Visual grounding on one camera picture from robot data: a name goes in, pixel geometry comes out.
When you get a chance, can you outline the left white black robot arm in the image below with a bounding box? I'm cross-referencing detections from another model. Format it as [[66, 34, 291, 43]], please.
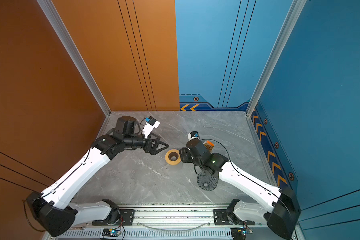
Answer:
[[26, 116, 169, 237]]

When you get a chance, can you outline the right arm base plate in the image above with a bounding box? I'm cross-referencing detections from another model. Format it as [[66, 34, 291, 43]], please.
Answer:
[[213, 209, 255, 226]]

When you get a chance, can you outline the black ribbed coffee dripper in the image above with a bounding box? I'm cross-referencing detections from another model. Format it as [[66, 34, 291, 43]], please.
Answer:
[[197, 173, 219, 191]]

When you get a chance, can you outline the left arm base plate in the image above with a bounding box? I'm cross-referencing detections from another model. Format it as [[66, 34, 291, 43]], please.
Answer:
[[92, 209, 135, 226]]

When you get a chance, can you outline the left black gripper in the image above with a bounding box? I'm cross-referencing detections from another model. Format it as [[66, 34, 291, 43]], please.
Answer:
[[124, 132, 170, 156]]

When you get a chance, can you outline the aluminium rail base frame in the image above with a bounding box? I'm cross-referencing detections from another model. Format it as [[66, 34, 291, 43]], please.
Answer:
[[56, 203, 281, 240]]

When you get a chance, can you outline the right green circuit board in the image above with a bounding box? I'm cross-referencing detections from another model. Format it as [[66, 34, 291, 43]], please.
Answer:
[[231, 228, 248, 240]]

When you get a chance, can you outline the green circuit board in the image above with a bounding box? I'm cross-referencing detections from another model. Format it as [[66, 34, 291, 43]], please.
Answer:
[[231, 228, 248, 240], [102, 228, 122, 239]]

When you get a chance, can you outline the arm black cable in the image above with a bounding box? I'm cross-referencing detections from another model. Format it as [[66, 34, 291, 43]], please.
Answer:
[[199, 138, 289, 211], [22, 200, 47, 232]]

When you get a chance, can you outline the right aluminium corner post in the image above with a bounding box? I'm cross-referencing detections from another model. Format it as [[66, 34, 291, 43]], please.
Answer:
[[246, 0, 307, 117]]

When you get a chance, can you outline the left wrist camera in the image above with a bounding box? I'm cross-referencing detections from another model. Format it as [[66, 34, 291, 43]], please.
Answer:
[[142, 116, 160, 139]]

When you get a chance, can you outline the left aluminium corner post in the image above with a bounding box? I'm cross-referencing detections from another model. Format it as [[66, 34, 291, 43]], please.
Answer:
[[37, 0, 111, 117]]

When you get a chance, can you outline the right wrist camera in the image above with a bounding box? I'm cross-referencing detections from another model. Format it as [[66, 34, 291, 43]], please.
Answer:
[[188, 131, 200, 140]]

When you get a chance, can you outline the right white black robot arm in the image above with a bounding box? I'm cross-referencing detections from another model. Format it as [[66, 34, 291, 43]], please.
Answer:
[[179, 138, 301, 240]]

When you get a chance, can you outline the wooden ring dripper stand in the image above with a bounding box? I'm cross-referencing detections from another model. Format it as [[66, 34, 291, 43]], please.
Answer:
[[165, 149, 182, 166]]

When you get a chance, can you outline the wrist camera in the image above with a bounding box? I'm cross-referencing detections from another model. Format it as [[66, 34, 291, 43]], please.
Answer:
[[188, 131, 200, 140], [142, 116, 160, 139]]

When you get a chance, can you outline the clear tube on rail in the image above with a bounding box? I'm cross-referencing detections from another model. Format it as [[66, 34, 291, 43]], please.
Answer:
[[137, 222, 210, 232]]

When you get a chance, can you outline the left green circuit board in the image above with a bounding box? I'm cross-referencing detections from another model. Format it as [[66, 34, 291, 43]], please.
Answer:
[[102, 228, 122, 239]]

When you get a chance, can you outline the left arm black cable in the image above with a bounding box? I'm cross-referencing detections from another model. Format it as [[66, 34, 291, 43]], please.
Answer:
[[22, 200, 47, 232]]

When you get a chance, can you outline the aluminium corner post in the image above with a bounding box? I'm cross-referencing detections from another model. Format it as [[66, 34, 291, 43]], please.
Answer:
[[37, 0, 111, 117], [246, 0, 307, 117]]

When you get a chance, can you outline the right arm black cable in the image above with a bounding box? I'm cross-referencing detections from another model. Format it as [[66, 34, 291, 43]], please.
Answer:
[[199, 138, 289, 211]]

